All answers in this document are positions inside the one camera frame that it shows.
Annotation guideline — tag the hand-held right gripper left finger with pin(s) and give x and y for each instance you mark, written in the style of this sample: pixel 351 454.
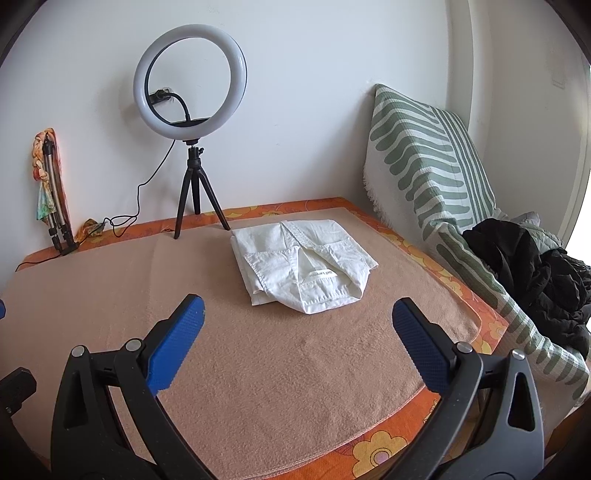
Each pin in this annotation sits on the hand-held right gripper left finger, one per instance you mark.
pixel 178 341

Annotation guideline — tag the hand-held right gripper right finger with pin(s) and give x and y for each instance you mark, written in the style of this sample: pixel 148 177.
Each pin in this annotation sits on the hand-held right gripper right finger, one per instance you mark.
pixel 420 346

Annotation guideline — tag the white shirt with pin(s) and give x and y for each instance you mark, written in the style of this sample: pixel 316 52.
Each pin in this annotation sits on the white shirt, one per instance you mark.
pixel 286 267

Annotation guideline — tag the dark clothes pile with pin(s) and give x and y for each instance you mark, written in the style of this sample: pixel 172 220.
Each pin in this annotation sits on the dark clothes pile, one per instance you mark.
pixel 531 277

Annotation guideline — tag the beige blanket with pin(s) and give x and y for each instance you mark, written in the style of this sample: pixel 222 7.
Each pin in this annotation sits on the beige blanket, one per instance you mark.
pixel 277 369

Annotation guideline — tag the folded silver tripod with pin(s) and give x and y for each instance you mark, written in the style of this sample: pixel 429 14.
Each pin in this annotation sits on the folded silver tripod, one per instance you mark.
pixel 57 207

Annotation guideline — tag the small patterned cloth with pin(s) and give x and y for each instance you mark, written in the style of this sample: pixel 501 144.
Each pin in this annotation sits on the small patterned cloth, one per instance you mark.
pixel 92 229

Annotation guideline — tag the colourful scarf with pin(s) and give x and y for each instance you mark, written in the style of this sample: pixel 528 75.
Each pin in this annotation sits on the colourful scarf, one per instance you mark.
pixel 39 143

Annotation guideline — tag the green striped cushion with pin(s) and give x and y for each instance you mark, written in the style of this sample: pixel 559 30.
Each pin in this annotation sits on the green striped cushion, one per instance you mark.
pixel 415 152

